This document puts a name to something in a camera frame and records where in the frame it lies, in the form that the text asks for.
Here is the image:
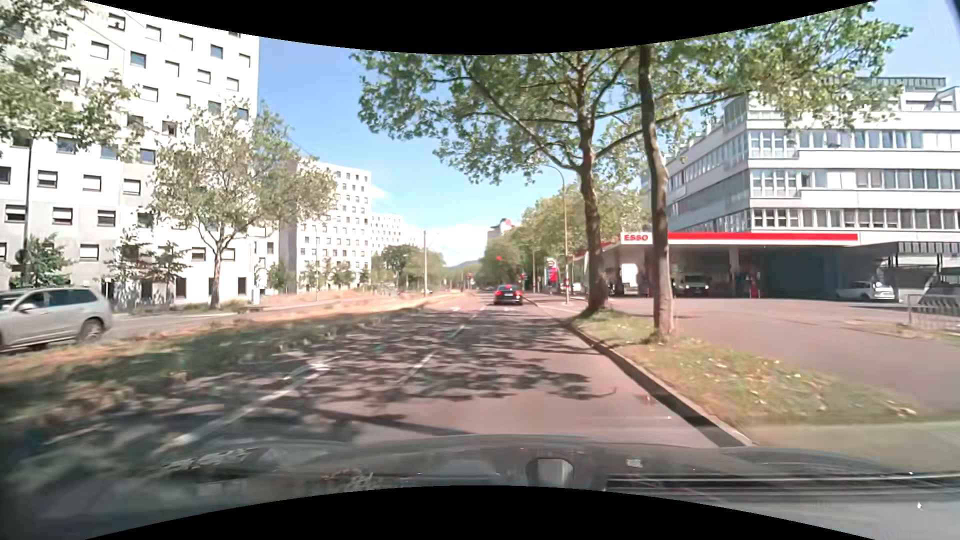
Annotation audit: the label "row of trees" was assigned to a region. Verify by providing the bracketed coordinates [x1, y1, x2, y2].
[474, 176, 646, 295]

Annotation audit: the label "forked leafy tree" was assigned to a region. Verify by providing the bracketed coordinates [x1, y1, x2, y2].
[352, 45, 676, 316]

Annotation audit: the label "white perforated tower building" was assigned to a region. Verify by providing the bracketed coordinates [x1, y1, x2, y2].
[279, 160, 406, 292]

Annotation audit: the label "tall slim-trunked tree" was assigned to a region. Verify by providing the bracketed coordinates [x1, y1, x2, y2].
[592, 3, 912, 345]

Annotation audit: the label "car's own bonnet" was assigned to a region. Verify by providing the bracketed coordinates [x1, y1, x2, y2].
[0, 433, 960, 535]

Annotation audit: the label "petrol station with red canopy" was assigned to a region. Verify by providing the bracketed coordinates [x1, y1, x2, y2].
[571, 230, 864, 299]

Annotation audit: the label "road markings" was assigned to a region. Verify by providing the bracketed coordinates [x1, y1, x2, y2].
[153, 296, 582, 455]

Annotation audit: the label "grass verge with kerb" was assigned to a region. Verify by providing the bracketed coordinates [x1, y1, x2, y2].
[558, 307, 960, 429]

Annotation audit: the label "leafy tree by white building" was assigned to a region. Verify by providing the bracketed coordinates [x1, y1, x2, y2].
[147, 101, 339, 310]

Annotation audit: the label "grey asphalt side road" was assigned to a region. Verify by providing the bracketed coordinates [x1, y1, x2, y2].
[0, 296, 376, 354]

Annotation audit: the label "grey asphalt forecourt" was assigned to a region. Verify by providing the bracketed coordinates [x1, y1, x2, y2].
[525, 292, 960, 414]

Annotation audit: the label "dry grass median strip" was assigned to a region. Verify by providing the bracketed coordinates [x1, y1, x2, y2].
[0, 291, 470, 481]

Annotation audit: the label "grey office building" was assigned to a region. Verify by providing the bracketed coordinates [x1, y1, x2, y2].
[643, 75, 960, 301]

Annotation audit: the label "large white apartment building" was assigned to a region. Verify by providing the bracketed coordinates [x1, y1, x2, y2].
[0, 0, 280, 309]

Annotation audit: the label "white car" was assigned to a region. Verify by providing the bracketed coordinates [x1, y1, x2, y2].
[835, 280, 897, 303]

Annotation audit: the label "silver car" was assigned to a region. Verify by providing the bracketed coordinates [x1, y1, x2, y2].
[0, 286, 114, 351]

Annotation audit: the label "small dark green tree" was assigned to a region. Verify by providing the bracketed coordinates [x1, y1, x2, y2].
[9, 232, 75, 290]

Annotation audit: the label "metal railing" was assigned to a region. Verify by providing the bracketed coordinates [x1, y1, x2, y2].
[906, 292, 960, 333]

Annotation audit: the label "large tree with overhanging branches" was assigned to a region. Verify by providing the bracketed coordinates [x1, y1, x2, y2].
[0, 0, 144, 162]

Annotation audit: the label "street lamp post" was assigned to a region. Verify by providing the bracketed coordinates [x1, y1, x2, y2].
[543, 162, 571, 305]

